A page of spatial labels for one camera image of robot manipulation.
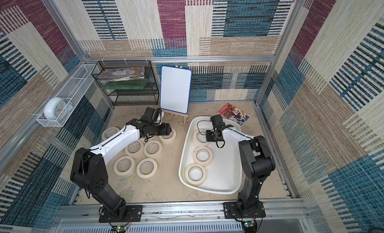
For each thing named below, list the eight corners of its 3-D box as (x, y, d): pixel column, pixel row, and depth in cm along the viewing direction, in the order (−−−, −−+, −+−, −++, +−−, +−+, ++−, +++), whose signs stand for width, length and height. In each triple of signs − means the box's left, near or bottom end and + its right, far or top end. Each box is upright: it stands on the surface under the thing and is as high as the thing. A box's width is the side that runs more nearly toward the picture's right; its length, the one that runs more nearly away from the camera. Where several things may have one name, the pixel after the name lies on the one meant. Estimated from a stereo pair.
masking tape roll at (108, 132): (105, 142, 103) (101, 138, 99) (102, 136, 106) (98, 132, 102) (121, 133, 108) (118, 129, 104) (118, 128, 111) (115, 123, 107)
